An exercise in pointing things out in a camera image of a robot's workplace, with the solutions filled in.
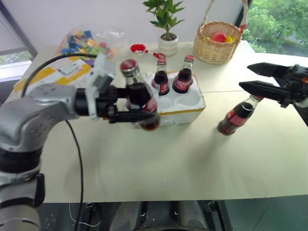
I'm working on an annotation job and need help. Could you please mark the green potted plant white pot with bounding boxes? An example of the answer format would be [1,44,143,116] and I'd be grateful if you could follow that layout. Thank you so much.
[142,0,186,57]

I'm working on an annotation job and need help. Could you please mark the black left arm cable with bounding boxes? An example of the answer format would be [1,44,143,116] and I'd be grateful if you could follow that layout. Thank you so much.
[21,53,98,97]

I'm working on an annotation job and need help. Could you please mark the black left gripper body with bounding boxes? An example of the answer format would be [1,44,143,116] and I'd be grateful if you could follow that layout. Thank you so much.
[95,85,121,124]

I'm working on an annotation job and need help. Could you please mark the clear bag of colourful blocks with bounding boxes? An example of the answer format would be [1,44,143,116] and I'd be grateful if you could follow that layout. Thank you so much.
[56,23,126,64]

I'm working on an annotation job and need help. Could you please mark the red plastic ball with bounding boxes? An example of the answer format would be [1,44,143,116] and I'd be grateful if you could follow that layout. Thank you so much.
[211,32,227,43]

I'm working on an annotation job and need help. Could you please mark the dark window frame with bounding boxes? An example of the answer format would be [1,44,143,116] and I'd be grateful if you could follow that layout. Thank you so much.
[0,0,39,58]
[234,0,254,27]

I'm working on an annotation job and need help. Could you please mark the wicker basket with handle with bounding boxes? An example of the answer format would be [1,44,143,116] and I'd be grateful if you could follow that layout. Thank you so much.
[192,0,250,66]

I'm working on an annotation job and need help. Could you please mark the thin black hanging cable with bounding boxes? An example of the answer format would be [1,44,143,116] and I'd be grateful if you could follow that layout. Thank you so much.
[65,119,84,231]

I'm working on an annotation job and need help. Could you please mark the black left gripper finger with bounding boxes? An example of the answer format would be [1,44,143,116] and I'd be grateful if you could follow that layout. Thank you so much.
[109,108,158,125]
[115,87,130,99]

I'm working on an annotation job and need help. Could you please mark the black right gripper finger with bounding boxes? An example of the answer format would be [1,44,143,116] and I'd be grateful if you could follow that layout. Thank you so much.
[246,62,294,80]
[238,81,290,104]

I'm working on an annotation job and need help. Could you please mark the black table leg frame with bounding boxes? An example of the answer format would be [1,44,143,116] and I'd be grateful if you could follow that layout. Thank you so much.
[84,202,97,231]
[204,200,232,231]

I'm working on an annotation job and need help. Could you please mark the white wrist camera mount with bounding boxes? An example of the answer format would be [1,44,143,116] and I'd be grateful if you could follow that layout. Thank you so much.
[85,54,116,120]
[295,95,308,108]

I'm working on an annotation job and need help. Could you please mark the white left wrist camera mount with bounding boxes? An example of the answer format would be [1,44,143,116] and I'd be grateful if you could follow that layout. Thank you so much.
[85,54,116,120]

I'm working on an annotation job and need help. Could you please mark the yellow white envelope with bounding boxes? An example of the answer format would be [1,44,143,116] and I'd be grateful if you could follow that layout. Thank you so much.
[13,56,97,93]

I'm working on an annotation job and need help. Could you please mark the white foam bottle crate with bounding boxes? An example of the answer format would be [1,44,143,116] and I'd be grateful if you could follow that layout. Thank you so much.
[133,69,207,128]

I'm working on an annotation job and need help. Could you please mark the glass cola bottle red cap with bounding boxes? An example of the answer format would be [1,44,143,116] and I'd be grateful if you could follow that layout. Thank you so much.
[217,94,264,136]
[152,54,170,96]
[172,55,196,95]
[119,58,162,132]

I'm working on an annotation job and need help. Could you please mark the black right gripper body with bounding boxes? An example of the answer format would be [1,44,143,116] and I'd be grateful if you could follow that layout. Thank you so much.
[276,64,308,109]

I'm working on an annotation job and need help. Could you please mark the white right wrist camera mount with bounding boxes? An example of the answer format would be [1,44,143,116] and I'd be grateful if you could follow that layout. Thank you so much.
[295,95,308,108]

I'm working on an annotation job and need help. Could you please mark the thin white wire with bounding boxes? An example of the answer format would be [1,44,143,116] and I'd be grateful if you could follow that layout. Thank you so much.
[69,202,102,228]

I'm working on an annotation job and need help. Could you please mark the grey rounded shape under table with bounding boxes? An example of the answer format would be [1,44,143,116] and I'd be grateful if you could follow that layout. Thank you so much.
[178,200,210,231]

